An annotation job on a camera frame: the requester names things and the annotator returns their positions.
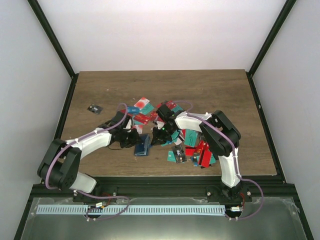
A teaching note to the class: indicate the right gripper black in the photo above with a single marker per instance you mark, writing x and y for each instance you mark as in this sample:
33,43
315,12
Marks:
158,139

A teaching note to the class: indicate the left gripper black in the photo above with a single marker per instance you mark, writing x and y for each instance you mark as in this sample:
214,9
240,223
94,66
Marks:
135,140

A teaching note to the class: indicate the blue leather card holder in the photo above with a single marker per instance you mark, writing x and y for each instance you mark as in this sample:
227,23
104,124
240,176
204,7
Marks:
142,149

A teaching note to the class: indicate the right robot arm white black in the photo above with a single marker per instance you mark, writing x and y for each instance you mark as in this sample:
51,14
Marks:
219,133

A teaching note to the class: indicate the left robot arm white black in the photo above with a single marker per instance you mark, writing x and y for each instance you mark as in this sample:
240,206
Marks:
60,165

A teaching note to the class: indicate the white card red circle lower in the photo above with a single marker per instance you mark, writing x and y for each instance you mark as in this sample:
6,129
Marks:
139,128

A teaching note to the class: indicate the white card red circle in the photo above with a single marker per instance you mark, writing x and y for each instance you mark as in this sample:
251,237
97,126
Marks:
141,103
139,128

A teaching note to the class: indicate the black VIP card lower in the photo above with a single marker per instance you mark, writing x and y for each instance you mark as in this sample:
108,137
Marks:
179,154

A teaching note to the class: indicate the blue VIP card top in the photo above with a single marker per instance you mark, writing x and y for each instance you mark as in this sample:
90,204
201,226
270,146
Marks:
133,110

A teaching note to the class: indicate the teal VIP card right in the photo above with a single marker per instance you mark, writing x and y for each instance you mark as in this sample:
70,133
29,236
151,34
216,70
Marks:
190,137

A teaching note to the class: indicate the red card top right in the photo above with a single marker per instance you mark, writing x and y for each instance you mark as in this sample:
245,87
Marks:
170,104

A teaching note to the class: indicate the teal card top right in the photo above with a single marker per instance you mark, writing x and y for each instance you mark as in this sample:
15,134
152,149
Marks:
177,108

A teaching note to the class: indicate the white card red circle top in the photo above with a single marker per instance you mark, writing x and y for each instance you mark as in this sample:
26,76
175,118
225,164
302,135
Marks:
141,103

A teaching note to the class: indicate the black card far left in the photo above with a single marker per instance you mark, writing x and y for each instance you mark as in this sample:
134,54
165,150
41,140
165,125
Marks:
96,109

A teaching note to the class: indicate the red gold card lower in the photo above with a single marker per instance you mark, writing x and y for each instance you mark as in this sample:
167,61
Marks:
196,150

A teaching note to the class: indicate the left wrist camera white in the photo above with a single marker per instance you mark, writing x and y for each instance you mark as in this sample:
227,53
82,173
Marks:
129,124

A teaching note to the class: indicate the light blue slotted cable duct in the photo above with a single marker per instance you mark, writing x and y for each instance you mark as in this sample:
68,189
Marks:
210,210

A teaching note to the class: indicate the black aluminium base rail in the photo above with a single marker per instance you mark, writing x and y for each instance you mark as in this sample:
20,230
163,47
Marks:
190,186

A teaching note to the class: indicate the left black frame post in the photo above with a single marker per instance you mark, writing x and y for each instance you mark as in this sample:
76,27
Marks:
40,15

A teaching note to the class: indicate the black frame post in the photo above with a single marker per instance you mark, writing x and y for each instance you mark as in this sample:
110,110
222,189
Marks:
277,25
40,15

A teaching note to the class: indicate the right black frame post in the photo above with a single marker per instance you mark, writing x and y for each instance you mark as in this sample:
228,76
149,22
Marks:
277,25

